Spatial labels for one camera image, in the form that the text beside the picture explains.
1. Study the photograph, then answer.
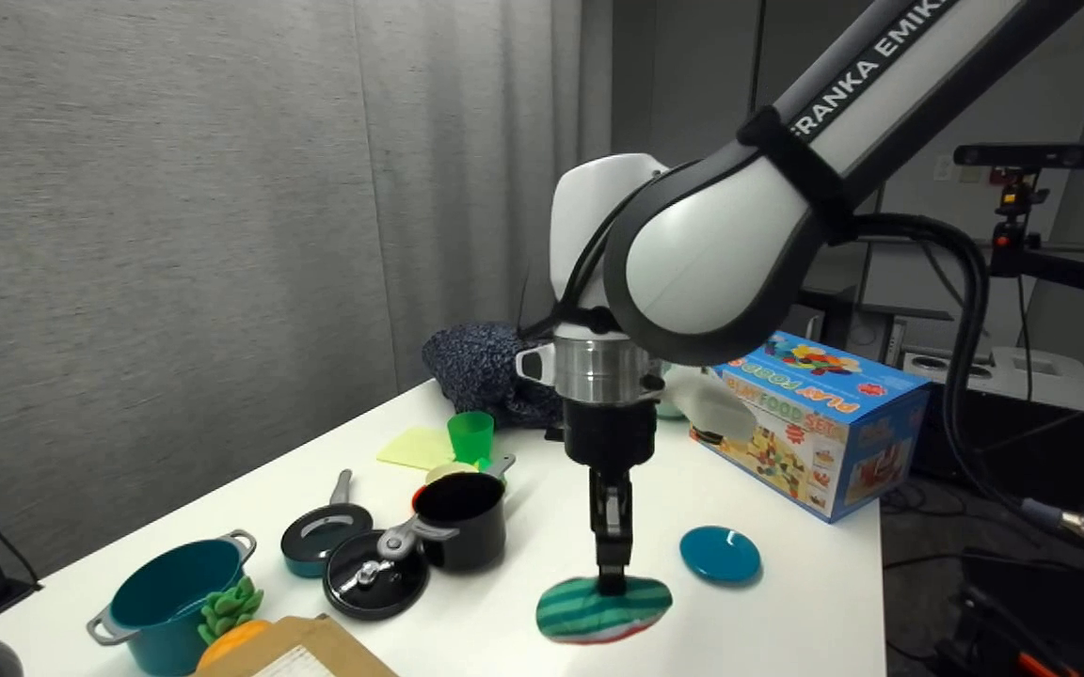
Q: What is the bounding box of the black toy pot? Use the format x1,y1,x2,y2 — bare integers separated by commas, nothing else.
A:
375,458,510,576

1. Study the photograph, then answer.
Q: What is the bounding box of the green plastic cup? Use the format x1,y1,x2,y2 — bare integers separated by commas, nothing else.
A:
446,409,491,472

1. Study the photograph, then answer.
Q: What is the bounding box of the yellow green cloth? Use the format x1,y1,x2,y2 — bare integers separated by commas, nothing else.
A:
375,430,450,472

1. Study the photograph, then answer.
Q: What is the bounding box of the orange toy fruit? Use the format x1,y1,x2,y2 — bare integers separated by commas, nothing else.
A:
196,620,272,671

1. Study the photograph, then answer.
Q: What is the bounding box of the black round pot lid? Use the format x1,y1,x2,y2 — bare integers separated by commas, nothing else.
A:
323,529,427,620

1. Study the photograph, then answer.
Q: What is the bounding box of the teal round pot lid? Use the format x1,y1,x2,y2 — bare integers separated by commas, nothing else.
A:
677,526,765,586

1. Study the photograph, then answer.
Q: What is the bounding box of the blue play food set box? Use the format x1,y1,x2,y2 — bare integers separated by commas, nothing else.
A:
692,332,930,523

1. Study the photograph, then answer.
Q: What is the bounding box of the brown cardboard box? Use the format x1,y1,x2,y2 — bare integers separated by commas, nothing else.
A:
190,617,395,677

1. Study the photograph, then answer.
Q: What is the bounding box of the green yellow toy vegetable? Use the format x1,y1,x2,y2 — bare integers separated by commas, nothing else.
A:
196,576,262,642

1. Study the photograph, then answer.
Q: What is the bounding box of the plush watermelon slice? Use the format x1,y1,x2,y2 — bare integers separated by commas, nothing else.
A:
534,576,675,642

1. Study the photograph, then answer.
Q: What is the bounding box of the dark blue knitted cushion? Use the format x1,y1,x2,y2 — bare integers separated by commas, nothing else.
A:
422,324,559,430

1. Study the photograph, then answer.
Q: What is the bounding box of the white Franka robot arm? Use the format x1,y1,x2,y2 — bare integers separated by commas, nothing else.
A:
519,0,1084,593

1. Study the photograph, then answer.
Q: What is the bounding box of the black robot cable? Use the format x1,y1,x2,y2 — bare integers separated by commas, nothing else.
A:
850,211,1084,547

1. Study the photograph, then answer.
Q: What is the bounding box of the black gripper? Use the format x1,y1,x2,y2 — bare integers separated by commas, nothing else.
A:
510,320,666,593

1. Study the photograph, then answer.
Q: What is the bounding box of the teal toy pot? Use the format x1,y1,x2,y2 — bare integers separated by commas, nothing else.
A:
87,529,257,677

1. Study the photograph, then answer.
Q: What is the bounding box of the small black frying pan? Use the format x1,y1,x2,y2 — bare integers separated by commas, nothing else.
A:
279,472,371,581

